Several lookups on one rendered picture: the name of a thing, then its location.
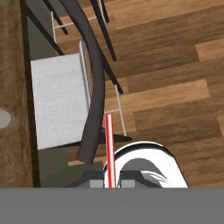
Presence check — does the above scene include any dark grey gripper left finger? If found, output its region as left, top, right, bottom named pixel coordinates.
left=62, top=170, right=105, bottom=189

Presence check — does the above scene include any white and black round object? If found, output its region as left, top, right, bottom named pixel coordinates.
left=102, top=141, right=190, bottom=189

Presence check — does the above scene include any dining counter with wooden top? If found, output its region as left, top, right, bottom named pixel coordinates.
left=0, top=0, right=105, bottom=189

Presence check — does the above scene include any black stool with white seat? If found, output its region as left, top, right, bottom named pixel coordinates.
left=22, top=0, right=133, bottom=165

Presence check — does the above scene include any red and white striped straw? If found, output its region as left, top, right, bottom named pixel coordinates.
left=103, top=113, right=118, bottom=189

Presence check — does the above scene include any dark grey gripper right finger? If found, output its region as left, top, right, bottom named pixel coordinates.
left=115, top=171, right=163, bottom=189

